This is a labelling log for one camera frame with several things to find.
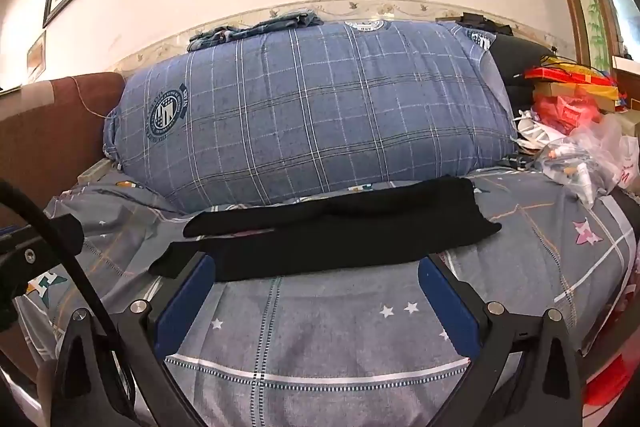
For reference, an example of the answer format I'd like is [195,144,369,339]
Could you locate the clear plastic bag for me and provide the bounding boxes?
[542,114,640,208]

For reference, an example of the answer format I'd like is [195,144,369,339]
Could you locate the blue plaid quilt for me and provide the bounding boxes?
[101,19,518,214]

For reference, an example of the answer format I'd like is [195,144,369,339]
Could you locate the cardboard box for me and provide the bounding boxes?
[532,82,622,114]

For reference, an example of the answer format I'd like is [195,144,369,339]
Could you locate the brown headboard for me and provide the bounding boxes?
[0,72,126,208]

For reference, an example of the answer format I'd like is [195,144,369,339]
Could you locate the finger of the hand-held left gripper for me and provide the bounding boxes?
[0,213,85,303]

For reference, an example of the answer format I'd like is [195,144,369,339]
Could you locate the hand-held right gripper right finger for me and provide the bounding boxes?
[418,254,583,427]

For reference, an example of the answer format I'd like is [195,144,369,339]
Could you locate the red and yellow package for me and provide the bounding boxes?
[525,62,618,88]

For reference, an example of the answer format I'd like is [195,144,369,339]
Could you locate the red plastic bag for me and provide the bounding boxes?
[532,87,603,135]

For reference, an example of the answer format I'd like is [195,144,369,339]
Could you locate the black cable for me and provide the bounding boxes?
[0,179,131,358]

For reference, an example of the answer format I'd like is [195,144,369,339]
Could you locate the grey star print bed sheet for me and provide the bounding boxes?
[15,169,640,427]

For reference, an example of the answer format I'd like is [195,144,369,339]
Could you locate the denim clothes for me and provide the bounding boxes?
[187,9,323,52]

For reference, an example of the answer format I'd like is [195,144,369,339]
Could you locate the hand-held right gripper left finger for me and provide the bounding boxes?
[50,253,221,427]

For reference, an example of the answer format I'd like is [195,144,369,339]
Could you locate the small framed picture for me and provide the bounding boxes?
[26,31,47,82]

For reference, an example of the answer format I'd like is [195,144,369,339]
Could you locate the black pants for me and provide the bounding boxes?
[149,175,502,283]

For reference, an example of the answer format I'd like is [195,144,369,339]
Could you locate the black cushion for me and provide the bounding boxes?
[487,34,556,118]

